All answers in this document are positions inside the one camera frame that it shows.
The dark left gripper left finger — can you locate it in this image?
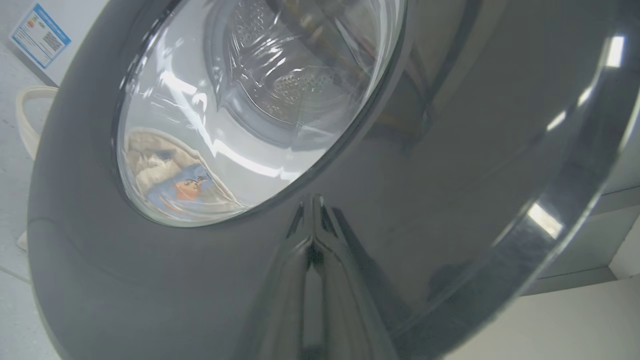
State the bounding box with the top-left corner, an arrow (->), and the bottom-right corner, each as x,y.
239,196 -> 317,360

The blue cartoon print garment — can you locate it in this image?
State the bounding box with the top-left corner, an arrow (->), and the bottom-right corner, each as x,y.
146,162 -> 217,212

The blue energy label sticker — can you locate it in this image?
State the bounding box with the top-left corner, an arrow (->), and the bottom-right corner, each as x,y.
9,2 -> 72,70

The washing machine glass door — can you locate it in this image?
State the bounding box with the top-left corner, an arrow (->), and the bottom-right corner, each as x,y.
27,0 -> 640,360

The white washing machine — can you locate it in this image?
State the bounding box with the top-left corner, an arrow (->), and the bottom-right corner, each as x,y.
0,0 -> 113,87

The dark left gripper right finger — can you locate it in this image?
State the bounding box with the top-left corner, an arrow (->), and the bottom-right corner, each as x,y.
314,195 -> 401,360

